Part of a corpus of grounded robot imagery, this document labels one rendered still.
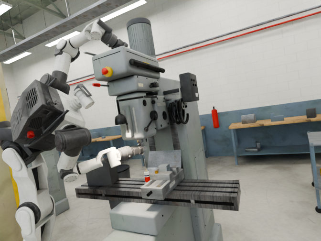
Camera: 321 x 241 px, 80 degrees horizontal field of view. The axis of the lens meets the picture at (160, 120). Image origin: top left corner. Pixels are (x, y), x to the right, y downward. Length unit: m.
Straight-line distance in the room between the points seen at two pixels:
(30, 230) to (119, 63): 1.05
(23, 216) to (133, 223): 0.61
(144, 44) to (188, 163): 1.03
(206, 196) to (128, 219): 0.50
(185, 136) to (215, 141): 3.94
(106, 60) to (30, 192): 0.88
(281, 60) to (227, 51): 1.24
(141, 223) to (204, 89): 4.59
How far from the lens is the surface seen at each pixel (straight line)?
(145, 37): 1.62
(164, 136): 1.72
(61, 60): 1.43
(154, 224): 1.27
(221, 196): 1.19
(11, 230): 2.87
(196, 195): 1.23
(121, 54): 1.20
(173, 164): 1.69
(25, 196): 1.42
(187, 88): 1.43
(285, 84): 5.42
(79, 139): 1.03
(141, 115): 1.27
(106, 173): 1.62
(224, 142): 5.53
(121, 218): 1.38
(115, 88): 1.33
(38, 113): 1.08
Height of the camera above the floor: 1.48
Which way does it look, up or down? 3 degrees down
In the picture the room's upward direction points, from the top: 9 degrees counter-clockwise
